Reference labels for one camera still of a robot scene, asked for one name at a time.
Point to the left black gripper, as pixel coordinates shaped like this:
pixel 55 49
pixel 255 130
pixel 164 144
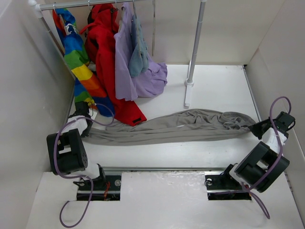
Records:
pixel 86 133

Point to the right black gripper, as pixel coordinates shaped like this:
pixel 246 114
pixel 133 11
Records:
pixel 254 128

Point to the grey trousers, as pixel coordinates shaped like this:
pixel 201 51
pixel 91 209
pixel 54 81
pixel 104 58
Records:
pixel 184 126

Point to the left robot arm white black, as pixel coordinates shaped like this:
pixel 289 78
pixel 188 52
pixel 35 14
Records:
pixel 67 153

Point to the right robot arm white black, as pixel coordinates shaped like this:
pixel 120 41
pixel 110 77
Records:
pixel 263 165

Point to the empty grey hanger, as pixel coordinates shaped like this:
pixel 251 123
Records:
pixel 153 27

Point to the rainbow striped garment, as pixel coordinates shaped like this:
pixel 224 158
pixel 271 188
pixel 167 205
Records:
pixel 87 87

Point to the blue denim shorts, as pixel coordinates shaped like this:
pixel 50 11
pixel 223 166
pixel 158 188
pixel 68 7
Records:
pixel 139 61

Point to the lilac shirt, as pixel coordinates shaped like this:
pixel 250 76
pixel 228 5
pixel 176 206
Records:
pixel 148 84

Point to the red jacket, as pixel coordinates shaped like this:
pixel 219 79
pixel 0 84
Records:
pixel 100 47

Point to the white clothes rack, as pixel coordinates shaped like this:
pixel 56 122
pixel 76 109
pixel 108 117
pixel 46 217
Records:
pixel 39 8

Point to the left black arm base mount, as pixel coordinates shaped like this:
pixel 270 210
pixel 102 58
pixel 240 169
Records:
pixel 108 189

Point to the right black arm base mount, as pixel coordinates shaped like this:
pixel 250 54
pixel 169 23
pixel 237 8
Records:
pixel 224 187

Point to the aluminium table rail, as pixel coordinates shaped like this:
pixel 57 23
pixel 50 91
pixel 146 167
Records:
pixel 135 169

